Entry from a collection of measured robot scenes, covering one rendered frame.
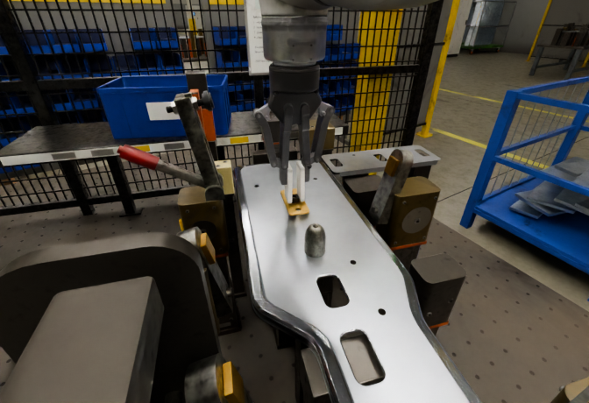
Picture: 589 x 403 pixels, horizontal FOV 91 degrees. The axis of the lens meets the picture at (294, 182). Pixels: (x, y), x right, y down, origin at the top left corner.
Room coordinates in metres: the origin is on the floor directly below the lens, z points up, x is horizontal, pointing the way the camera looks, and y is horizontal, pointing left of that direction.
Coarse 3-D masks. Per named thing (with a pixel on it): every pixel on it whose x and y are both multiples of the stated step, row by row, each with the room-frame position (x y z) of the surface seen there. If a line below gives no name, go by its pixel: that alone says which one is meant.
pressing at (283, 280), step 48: (240, 192) 0.50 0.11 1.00; (336, 192) 0.50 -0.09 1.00; (288, 240) 0.36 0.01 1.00; (336, 240) 0.36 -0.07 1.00; (288, 288) 0.26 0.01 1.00; (384, 288) 0.26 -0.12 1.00; (336, 336) 0.20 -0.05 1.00; (384, 336) 0.20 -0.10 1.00; (432, 336) 0.20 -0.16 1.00; (336, 384) 0.15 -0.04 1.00; (384, 384) 0.15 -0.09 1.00; (432, 384) 0.15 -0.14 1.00
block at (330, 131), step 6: (312, 120) 0.79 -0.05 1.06; (312, 126) 0.73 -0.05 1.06; (330, 126) 0.73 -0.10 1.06; (312, 132) 0.71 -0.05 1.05; (330, 132) 0.72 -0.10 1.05; (312, 138) 0.71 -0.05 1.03; (330, 138) 0.72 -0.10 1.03; (324, 144) 0.72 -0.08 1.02; (330, 144) 0.72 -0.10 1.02; (324, 150) 0.72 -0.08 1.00; (330, 150) 0.72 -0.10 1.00; (300, 156) 0.77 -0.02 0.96; (324, 162) 0.72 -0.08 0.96
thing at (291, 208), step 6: (282, 192) 0.49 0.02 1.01; (294, 192) 0.49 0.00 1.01; (282, 198) 0.47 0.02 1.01; (294, 198) 0.45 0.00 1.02; (288, 204) 0.44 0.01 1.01; (294, 204) 0.44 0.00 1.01; (300, 204) 0.44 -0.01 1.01; (306, 204) 0.44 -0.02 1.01; (288, 210) 0.42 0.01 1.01; (294, 210) 0.42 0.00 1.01; (306, 210) 0.42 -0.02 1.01
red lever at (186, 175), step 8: (120, 152) 0.38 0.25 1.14; (128, 152) 0.39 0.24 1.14; (136, 152) 0.39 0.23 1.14; (144, 152) 0.40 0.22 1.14; (128, 160) 0.39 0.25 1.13; (136, 160) 0.39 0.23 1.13; (144, 160) 0.39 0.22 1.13; (152, 160) 0.39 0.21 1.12; (160, 160) 0.41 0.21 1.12; (152, 168) 0.39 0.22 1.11; (160, 168) 0.40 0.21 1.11; (168, 168) 0.40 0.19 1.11; (176, 168) 0.41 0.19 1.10; (176, 176) 0.40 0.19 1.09; (184, 176) 0.40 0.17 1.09; (192, 176) 0.41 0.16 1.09; (200, 176) 0.42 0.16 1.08; (200, 184) 0.41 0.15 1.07
